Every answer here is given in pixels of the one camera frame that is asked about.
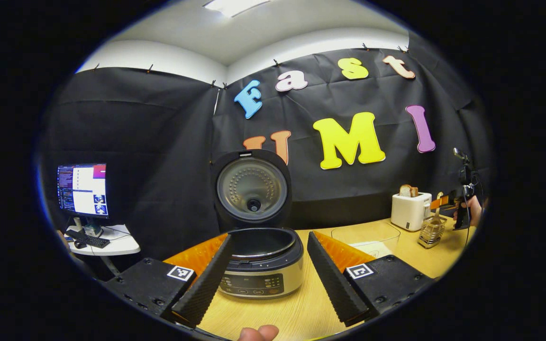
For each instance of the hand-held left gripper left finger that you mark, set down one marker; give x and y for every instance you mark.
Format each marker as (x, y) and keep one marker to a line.
(209, 279)

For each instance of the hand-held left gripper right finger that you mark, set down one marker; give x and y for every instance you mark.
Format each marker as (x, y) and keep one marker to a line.
(332, 284)

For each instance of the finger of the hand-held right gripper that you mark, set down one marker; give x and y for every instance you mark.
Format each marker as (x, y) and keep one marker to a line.
(441, 202)

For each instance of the wooden spoon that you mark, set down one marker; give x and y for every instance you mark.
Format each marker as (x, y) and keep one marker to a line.
(437, 216)

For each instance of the clear plastic rice box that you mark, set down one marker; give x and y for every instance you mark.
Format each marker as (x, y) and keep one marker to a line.
(372, 232)

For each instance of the dark grey rice cooker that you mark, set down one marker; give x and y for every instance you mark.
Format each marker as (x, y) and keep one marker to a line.
(254, 189)

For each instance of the white toaster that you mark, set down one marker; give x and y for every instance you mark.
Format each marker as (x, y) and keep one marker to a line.
(408, 213)

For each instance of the toasted bread slice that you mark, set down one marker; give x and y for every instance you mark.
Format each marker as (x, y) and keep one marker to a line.
(405, 191)

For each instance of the white side table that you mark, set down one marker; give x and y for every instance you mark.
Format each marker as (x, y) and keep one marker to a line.
(121, 241)

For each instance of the small teal box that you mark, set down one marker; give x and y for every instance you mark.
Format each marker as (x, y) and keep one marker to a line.
(94, 230)

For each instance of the black keyboard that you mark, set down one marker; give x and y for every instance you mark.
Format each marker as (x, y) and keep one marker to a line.
(90, 239)

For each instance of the black computer mouse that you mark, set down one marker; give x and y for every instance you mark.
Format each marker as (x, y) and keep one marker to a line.
(80, 245)

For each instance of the black backdrop cloth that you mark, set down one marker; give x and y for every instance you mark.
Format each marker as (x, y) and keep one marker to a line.
(159, 142)

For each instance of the computer monitor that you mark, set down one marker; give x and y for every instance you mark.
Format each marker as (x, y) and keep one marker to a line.
(83, 189)

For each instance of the ceiling light panel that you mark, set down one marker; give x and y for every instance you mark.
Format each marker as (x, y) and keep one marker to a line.
(230, 5)

